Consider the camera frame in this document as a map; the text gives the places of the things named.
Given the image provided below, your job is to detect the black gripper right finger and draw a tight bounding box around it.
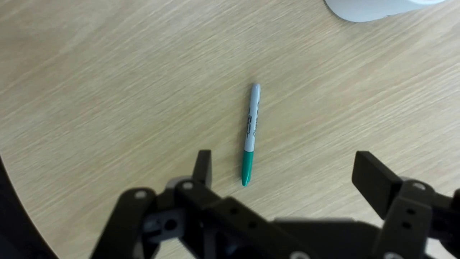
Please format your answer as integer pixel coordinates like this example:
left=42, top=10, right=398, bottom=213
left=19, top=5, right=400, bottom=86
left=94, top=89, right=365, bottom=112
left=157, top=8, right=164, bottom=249
left=351, top=149, right=460, bottom=259

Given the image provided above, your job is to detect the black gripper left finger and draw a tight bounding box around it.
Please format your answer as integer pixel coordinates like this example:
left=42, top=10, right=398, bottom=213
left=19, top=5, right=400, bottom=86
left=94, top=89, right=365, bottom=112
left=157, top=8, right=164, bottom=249
left=91, top=149, right=311, bottom=259

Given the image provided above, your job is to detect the white ceramic mug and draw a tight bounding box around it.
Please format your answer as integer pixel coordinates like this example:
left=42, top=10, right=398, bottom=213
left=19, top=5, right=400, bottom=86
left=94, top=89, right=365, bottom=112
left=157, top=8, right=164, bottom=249
left=322, top=0, right=447, bottom=24

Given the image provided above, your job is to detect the green capped grey marker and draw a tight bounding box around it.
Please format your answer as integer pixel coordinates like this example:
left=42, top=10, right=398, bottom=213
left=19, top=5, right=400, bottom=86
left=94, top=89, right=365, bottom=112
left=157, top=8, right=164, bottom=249
left=240, top=80, right=263, bottom=188

